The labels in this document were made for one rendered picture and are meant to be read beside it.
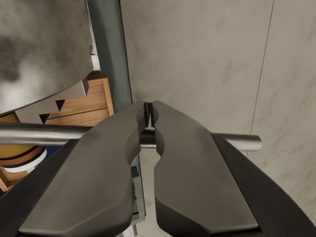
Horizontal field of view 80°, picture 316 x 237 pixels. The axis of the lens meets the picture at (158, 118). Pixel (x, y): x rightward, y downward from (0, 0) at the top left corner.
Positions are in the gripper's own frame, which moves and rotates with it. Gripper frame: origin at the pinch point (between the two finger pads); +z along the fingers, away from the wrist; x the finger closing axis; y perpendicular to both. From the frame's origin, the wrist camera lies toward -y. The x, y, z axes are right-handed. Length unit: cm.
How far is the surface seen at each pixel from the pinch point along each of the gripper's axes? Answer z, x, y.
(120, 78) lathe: 75, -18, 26
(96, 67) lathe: 40.9, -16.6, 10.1
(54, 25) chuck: 10.3, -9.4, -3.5
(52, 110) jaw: 14.9, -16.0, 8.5
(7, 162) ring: 11.5, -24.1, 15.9
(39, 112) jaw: 14.6, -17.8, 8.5
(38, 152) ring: 14.2, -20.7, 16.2
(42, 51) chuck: 8.2, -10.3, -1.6
